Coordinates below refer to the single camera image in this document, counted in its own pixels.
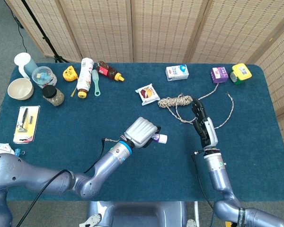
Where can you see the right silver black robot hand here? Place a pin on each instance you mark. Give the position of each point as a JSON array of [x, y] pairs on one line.
[[211, 134]]

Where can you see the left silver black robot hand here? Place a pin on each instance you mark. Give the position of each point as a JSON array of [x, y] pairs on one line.
[[139, 132]]

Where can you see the small purple white tube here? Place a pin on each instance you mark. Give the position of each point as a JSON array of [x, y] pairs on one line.
[[162, 139]]

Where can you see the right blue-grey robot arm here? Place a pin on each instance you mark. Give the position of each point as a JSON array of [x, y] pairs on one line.
[[217, 175]]

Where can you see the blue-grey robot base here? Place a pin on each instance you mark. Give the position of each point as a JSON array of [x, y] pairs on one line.
[[137, 212]]

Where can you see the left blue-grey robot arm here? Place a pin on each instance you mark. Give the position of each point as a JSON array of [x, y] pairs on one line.
[[104, 165]]

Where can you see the blue table cloth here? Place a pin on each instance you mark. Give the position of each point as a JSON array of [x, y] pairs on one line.
[[156, 165]]

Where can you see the white snack packet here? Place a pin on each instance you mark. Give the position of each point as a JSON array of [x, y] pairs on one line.
[[148, 94]]

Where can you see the purple box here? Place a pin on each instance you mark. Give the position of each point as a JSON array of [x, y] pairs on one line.
[[219, 74]]

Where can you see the green container yellow lid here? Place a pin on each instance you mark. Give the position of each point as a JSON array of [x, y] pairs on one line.
[[241, 72]]

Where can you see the green brush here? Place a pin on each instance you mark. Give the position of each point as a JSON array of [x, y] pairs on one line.
[[95, 78]]

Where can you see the white blue milk carton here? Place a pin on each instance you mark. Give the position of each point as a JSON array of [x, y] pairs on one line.
[[177, 72]]

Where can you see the honey bottle yellow cap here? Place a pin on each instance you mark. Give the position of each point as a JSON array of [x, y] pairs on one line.
[[105, 69]]

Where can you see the white squeeze bottle yellow cap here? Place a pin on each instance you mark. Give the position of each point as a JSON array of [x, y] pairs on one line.
[[85, 75]]

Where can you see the white table leg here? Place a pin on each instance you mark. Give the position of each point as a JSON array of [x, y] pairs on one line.
[[196, 212]]

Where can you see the yellow tape measure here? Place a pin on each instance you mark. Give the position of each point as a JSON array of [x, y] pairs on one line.
[[69, 73]]

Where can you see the yellow floor tape strip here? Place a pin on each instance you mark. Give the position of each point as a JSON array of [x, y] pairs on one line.
[[229, 224]]

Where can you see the herb jar with black lid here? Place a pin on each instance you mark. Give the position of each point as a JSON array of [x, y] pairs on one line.
[[54, 97]]

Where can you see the clear plastic jar of clips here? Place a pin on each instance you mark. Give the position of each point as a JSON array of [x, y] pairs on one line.
[[43, 76]]

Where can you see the razor on yellow card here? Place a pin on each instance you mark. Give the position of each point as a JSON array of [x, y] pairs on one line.
[[26, 125]]

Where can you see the blue binder clip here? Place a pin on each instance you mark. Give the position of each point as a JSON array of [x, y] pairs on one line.
[[17, 152]]

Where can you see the beige bowl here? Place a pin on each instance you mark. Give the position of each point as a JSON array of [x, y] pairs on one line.
[[20, 89]]

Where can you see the white flour bag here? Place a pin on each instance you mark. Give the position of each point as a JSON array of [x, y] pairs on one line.
[[1, 148]]

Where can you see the black tripod stand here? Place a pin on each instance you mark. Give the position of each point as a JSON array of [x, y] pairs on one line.
[[41, 32]]

